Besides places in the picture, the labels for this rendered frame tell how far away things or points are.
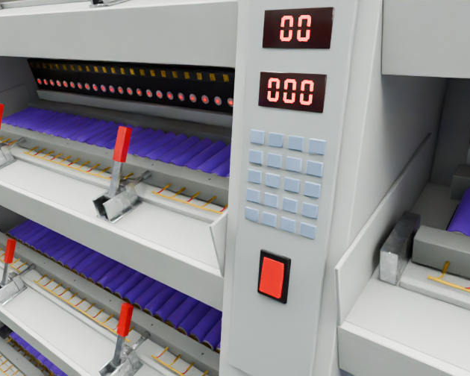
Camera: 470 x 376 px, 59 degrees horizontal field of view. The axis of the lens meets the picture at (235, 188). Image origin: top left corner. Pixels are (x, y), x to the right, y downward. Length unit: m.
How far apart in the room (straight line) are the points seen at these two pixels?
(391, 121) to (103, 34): 0.26
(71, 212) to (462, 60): 0.38
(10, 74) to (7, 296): 0.39
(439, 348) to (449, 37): 0.17
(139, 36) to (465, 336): 0.32
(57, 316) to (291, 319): 0.42
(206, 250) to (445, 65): 0.23
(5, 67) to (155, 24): 0.54
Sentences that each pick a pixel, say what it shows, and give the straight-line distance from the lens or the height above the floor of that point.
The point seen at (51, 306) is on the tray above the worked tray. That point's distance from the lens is 0.68.
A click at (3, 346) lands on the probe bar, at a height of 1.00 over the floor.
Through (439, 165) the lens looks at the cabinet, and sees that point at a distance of 0.45.
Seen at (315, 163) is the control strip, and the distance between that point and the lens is 0.26.
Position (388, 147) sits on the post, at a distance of 0.30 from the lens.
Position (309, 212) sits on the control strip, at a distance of 0.27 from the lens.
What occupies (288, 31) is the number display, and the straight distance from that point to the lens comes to 0.27.
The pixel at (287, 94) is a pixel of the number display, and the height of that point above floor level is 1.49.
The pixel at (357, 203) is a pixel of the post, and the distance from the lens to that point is 0.27.
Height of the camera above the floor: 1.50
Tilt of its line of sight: 15 degrees down
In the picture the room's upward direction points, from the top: 3 degrees clockwise
